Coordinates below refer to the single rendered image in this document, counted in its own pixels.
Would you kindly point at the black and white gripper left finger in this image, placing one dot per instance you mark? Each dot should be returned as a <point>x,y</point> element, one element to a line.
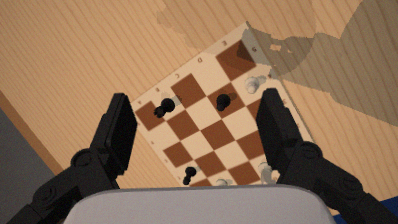
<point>92,169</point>

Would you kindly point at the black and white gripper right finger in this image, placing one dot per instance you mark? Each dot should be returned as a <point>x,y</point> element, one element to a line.
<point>302,164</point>

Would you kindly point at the brown and cream chessboard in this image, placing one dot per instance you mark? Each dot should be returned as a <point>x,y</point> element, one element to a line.
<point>220,145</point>

